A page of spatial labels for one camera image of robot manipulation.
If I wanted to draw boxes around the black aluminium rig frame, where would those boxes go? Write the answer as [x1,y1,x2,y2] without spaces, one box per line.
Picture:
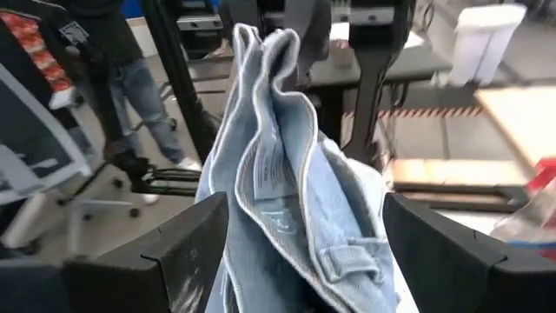
[139,0,529,214]

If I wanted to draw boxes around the black monitor stand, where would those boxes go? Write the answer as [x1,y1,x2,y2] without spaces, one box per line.
[346,0,418,163]

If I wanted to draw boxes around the light blue denim jeans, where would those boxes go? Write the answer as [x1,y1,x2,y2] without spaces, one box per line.
[194,22,401,313]

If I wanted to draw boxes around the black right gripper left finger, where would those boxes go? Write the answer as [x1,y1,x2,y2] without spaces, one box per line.
[62,190,230,313]

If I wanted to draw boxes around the white waste bin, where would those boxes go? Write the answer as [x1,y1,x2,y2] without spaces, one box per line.
[448,3,528,88]

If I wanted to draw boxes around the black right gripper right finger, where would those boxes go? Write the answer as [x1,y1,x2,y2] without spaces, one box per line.
[381,191,556,313]

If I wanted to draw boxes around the person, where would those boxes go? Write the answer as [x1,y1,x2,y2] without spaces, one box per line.
[51,0,203,173]

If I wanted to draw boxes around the light wooden desk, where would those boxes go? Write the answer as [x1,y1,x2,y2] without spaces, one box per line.
[474,85,556,173]

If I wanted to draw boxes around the grey office desk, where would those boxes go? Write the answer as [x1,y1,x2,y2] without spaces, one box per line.
[188,41,453,90]

